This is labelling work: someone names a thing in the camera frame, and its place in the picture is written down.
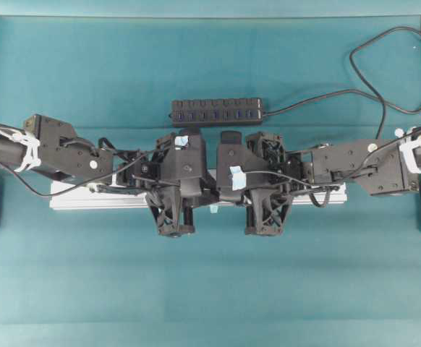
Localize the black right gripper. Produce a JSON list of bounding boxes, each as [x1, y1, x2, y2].
[[244, 132, 305, 236]]

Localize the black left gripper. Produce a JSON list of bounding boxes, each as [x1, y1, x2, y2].
[[118, 133, 195, 238]]

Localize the black USB cable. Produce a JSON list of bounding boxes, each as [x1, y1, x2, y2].
[[267, 28, 421, 140]]

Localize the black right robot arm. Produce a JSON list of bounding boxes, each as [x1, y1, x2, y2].
[[242, 127, 421, 208]]

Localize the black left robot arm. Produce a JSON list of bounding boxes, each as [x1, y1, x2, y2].
[[0, 114, 203, 238]]

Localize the black USB hub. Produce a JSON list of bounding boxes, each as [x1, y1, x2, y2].
[[170, 98, 263, 128]]

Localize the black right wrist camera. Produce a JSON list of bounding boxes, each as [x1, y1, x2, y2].
[[216, 131, 268, 202]]

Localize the aluminium extrusion rail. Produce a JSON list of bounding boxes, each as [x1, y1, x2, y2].
[[49, 181, 348, 210]]

